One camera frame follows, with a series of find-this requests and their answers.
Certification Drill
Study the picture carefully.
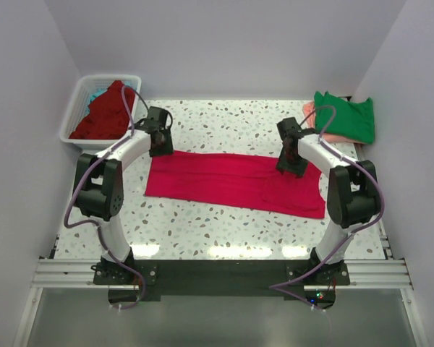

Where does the pink red t-shirt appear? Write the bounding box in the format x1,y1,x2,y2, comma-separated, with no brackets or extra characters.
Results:
145,151,326,219

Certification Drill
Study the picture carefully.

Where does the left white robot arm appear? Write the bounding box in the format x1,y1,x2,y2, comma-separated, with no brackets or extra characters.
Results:
64,106,174,286

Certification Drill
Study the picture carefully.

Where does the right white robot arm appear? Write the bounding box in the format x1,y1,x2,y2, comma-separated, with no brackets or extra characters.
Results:
271,117,385,289

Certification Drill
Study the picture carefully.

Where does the dark red t-shirt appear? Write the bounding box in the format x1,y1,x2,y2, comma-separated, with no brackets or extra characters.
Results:
69,80,130,140

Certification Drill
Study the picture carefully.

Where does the folded peach t-shirt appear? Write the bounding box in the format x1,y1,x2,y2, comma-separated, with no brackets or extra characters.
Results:
302,100,366,146

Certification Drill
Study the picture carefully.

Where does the light blue t-shirt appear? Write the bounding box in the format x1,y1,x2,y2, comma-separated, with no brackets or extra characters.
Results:
88,85,138,106

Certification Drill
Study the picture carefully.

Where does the folded green t-shirt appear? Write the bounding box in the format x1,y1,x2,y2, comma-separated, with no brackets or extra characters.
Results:
313,91,375,145

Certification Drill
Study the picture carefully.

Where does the white plastic laundry basket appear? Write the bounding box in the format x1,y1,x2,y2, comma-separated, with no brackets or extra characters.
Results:
59,74,142,151

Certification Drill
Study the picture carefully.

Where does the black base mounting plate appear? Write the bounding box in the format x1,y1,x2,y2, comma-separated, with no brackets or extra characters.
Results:
91,259,351,307

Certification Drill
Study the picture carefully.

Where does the aluminium rail frame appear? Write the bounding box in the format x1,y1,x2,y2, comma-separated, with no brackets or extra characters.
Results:
12,151,430,347

